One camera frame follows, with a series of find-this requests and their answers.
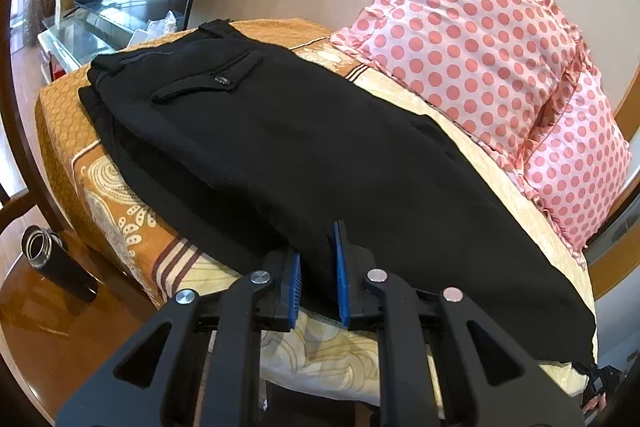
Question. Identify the black metal thermos bottle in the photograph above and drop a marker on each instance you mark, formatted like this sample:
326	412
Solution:
46	252

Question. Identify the dark wooden side table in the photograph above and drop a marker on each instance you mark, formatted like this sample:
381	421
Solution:
52	341

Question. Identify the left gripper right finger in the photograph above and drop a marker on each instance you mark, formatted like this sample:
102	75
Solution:
442	360

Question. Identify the pink polka dot pillow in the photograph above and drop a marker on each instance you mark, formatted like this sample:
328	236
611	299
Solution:
573	157
488	65

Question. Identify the left pink polka dot pillow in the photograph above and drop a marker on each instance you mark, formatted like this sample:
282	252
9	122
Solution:
488	65

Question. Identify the yellow orange patterned bedspread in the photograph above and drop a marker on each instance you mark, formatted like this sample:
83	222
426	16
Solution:
317	357

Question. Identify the black pants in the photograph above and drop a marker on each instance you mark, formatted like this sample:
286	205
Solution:
245	148

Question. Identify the glass tv stand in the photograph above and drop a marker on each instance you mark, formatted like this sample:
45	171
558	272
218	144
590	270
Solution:
79	35

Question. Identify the right pink polka dot pillow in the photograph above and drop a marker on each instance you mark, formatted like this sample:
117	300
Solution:
573	157

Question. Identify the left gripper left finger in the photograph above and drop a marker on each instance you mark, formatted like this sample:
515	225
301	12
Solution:
196	362

